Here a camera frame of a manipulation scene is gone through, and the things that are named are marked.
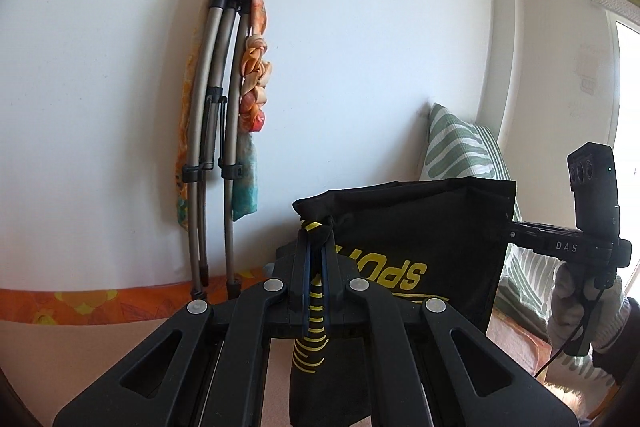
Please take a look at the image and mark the person's right hand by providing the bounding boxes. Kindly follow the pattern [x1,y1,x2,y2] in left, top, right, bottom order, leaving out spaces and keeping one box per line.
[545,259,632,353]

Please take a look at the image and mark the green and white striped pillow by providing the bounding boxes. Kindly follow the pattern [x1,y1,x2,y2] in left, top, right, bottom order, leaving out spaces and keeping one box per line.
[419,103,621,388]

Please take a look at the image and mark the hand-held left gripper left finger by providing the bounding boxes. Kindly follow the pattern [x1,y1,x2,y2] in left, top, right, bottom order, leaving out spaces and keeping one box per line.
[52,227,321,427]

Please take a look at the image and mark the window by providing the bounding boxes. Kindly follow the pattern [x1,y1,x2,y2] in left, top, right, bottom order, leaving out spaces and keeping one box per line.
[605,7,640,288]

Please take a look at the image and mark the pink blanket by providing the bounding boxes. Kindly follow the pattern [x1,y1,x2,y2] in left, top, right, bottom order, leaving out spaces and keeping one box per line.
[0,317,601,427]

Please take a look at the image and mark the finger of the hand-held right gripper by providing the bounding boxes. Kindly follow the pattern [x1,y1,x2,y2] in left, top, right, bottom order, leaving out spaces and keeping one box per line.
[507,222,543,253]

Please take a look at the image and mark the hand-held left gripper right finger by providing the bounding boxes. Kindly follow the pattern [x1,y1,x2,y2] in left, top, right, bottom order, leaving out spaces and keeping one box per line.
[320,227,581,427]

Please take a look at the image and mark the black shorts with yellow stripes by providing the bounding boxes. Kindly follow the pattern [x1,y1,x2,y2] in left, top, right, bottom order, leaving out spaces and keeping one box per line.
[289,178,517,427]

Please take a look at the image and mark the colourful knotted scarf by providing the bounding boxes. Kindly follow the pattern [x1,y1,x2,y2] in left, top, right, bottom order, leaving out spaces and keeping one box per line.
[174,0,273,228]

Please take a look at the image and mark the black cable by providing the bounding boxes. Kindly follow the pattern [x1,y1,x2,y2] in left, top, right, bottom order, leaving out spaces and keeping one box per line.
[534,287,601,378]

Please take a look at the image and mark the person's right forearm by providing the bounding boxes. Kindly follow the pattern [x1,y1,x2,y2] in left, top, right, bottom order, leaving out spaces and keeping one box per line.
[590,327,633,388]

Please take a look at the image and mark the folded metal tripod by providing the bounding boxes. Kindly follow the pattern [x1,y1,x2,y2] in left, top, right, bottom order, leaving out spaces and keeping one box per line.
[181,0,253,303]

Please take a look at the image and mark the orange floral bed sheet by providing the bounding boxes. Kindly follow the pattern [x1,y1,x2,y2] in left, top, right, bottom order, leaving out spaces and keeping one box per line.
[0,272,281,325]

